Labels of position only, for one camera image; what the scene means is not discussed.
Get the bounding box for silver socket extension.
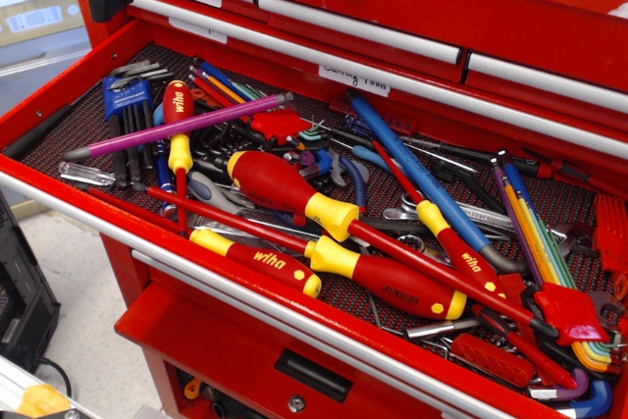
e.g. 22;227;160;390
403;318;480;340

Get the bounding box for red bit holder bar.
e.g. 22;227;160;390
451;334;536;388

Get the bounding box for big red yellow screwdriver lower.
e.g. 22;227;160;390
145;185;467;320

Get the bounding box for red tool chest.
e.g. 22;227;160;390
1;0;627;418

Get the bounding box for blue handled pliers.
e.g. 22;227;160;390
338;145;391;214

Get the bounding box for rainbow hex key set left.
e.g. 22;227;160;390
190;57;311;149

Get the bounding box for right red yellow Wiha screwdriver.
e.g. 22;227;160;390
373;141;505;298

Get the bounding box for violet Allen key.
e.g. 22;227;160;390
62;92;294;162

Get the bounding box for small red yellow Wiha screwdriver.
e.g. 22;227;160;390
162;79;195;236

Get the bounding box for front red yellow Wiha screwdriver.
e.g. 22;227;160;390
88;187;322;298

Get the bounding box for rainbow hex key set right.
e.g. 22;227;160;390
492;150;621;375

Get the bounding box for black box on floor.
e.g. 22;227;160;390
1;199;61;373

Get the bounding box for red plastic comb holder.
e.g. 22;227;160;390
594;194;627;300

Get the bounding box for big red yellow screwdriver upper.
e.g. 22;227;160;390
227;150;558;340

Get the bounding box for large blue Allen key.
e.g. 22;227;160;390
345;89;529;274

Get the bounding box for rainbow hex key set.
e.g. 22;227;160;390
492;150;621;375
190;57;311;149

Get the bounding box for big red yellow screwdriver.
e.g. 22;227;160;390
227;150;558;340
145;185;467;320

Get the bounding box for blue holder black hex keys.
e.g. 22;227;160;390
102;60;172;188

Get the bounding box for clear handle screwdriver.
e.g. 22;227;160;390
58;160;148;191

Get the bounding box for white cutting tools label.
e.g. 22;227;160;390
318;65;391;97

